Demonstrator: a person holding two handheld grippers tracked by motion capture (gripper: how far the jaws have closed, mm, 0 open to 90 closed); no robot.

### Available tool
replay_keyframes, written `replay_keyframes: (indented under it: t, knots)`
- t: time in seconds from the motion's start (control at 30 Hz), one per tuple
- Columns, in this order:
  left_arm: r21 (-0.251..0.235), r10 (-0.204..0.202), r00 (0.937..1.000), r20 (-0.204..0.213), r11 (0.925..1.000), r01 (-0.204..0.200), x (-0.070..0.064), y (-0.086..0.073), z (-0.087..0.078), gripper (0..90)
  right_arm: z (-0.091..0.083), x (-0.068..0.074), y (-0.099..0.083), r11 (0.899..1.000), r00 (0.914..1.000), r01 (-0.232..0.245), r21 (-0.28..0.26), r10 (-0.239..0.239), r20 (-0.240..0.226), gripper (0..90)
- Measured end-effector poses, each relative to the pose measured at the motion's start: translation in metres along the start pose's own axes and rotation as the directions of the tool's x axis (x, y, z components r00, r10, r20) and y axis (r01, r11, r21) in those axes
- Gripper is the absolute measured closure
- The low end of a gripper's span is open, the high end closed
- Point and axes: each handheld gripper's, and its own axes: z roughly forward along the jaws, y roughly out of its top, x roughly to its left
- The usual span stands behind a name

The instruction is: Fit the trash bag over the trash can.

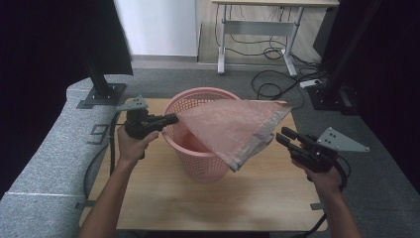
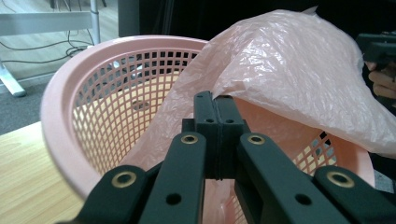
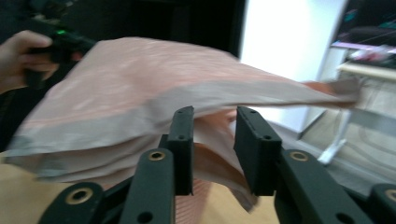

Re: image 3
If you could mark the black curtain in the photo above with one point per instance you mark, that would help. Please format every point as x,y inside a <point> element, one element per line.
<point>149,18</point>

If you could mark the pink plastic bag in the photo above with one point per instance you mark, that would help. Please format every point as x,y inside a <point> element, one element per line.
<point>124,84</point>

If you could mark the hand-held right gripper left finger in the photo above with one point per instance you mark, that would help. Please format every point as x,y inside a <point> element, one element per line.
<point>183,149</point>

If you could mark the white desk with metal legs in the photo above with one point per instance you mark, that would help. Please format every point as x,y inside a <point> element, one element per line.
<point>367,71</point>

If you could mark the white panel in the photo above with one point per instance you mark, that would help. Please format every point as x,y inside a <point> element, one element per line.
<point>286,40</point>

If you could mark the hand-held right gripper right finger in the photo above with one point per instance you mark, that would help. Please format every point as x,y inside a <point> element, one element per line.
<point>258,155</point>

